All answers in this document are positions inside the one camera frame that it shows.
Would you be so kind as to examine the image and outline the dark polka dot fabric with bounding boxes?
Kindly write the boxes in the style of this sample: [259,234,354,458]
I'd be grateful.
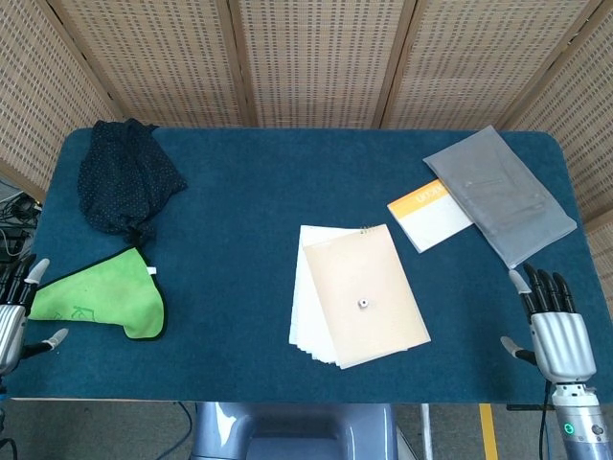
[77,118,189,246]

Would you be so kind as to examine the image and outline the green microfibre cloth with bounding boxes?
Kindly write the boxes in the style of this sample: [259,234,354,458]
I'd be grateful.
[27,244,168,342]

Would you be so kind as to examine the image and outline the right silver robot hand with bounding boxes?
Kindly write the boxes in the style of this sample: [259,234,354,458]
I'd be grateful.
[500,263,598,383]

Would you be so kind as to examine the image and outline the orange and white booklet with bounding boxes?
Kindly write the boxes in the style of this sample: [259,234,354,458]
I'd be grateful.
[386,179,476,254]

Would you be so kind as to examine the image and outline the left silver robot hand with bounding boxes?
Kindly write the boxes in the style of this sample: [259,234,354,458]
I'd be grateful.
[0,254,70,376]

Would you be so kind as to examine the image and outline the tan spiral notepad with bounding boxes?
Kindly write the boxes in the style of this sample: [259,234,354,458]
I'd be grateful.
[287,222,432,371]

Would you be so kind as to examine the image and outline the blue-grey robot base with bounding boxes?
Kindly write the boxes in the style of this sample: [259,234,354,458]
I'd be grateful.
[190,402,399,460]

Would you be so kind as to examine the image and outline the black cable bundle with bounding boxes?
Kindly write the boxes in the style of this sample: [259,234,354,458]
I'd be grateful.
[0,179,44,269]

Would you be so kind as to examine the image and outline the woven bamboo folding screen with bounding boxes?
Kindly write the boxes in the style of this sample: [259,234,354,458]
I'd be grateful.
[0,0,613,231]

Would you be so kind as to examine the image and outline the blue floor cable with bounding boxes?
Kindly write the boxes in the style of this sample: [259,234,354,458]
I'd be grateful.
[162,402,195,460]

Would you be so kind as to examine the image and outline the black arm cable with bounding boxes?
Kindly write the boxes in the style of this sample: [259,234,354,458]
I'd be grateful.
[535,378,552,460]

